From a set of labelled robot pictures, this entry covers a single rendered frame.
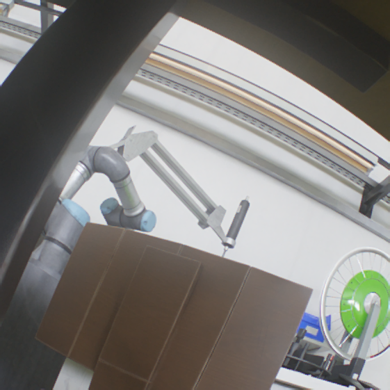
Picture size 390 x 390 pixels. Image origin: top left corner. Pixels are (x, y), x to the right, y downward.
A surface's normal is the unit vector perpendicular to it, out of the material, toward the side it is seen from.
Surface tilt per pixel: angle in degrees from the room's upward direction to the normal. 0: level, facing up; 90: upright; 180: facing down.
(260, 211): 90
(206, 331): 90
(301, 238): 90
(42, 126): 90
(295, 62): 180
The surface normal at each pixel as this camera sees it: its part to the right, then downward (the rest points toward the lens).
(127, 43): 0.29, -0.31
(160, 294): -0.23, -0.46
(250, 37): -0.38, 0.83
